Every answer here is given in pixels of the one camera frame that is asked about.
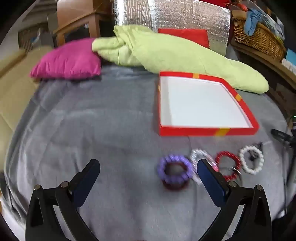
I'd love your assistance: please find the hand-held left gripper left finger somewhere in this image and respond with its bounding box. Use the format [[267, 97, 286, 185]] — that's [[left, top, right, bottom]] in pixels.
[[25, 159, 101, 241]]

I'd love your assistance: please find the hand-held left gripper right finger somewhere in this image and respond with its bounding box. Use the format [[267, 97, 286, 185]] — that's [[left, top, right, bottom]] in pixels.
[[196, 159, 273, 241]]

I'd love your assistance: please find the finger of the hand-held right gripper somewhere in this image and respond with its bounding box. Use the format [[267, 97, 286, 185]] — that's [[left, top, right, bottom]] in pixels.
[[271, 128, 296, 149]]

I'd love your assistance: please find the silver metal bangle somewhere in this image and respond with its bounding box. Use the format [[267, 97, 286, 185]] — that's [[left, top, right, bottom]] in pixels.
[[247, 142, 263, 161]]

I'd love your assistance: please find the clear pink bead bracelet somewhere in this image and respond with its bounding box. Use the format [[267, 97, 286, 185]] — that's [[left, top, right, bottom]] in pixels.
[[191, 149, 218, 185]]

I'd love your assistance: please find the red bead bracelet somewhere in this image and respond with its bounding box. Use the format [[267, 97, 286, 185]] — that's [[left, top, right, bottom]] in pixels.
[[215, 151, 242, 181]]

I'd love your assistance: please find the dark red braided bracelet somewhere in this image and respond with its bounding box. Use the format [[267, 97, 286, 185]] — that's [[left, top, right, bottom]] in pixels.
[[162, 162, 190, 192]]

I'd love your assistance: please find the white bead bracelet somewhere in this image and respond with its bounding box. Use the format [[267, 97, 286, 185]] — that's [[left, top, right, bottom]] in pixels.
[[239, 146, 264, 175]]

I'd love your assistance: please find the purple bead bracelet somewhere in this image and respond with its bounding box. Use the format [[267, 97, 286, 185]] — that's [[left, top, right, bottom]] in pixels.
[[157, 155, 193, 184]]

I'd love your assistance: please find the red cardboard box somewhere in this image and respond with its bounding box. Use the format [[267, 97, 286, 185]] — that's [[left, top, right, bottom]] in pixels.
[[158, 71, 260, 137]]

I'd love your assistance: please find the grey blanket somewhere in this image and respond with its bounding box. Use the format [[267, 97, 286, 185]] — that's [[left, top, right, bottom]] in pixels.
[[5, 65, 292, 241]]

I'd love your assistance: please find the wooden shelf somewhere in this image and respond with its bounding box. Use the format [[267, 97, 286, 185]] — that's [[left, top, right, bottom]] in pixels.
[[231, 39, 296, 116]]

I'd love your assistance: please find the wicker basket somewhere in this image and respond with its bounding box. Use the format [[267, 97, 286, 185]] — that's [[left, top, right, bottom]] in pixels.
[[232, 16, 287, 62]]

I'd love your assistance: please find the blue cloth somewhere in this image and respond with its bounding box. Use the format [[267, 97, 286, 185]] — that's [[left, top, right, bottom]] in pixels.
[[245, 9, 263, 36]]

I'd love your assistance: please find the magenta pillow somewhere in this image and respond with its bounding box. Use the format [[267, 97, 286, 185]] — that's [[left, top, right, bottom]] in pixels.
[[30, 38, 102, 80]]

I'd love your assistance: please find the light green blanket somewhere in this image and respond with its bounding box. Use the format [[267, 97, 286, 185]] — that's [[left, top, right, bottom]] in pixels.
[[92, 24, 269, 94]]

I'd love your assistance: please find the silver foil insulation sheet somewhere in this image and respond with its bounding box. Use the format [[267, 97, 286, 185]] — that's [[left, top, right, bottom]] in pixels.
[[115, 0, 232, 57]]

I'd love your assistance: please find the red cushion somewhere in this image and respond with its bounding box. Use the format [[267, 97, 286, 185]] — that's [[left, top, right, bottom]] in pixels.
[[158, 28, 210, 49]]

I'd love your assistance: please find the wooden cabinet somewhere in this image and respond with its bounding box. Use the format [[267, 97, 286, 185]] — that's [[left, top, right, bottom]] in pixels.
[[53, 0, 116, 48]]

